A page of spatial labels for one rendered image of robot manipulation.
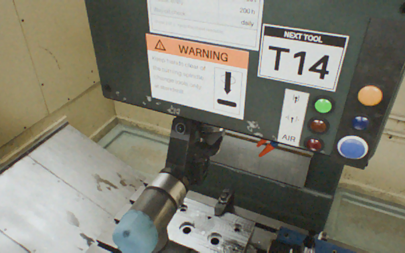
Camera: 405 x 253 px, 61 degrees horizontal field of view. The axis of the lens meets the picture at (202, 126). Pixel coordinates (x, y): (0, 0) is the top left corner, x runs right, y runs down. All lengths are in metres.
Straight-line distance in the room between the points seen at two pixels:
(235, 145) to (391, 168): 0.78
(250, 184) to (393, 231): 0.72
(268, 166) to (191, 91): 0.94
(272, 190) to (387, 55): 1.15
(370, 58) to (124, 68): 0.35
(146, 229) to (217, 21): 0.35
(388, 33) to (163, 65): 0.30
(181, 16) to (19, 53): 1.25
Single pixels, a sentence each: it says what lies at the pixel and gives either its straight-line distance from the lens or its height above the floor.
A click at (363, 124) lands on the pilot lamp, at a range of 0.47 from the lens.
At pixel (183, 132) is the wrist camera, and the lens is 0.68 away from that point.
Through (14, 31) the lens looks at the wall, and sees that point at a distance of 1.64.
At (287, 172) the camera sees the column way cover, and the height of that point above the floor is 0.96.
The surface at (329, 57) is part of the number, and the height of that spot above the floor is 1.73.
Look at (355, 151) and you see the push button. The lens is 0.49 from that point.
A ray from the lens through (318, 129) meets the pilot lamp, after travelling 0.48.
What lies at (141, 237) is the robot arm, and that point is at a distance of 0.60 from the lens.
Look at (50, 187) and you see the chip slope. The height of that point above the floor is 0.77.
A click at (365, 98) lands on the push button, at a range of 0.45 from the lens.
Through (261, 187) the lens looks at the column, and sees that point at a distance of 1.52.
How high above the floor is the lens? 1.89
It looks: 36 degrees down
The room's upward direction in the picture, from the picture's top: straight up
